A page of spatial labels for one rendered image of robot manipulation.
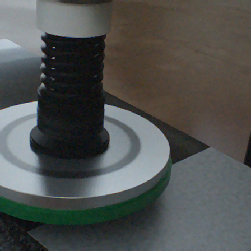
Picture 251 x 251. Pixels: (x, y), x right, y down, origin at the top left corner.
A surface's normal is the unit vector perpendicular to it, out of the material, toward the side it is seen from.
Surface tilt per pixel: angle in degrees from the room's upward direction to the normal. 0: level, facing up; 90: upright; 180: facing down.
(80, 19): 90
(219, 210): 0
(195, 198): 0
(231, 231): 0
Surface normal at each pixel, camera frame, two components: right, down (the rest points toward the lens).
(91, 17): 0.47, 0.42
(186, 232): 0.08, -0.90
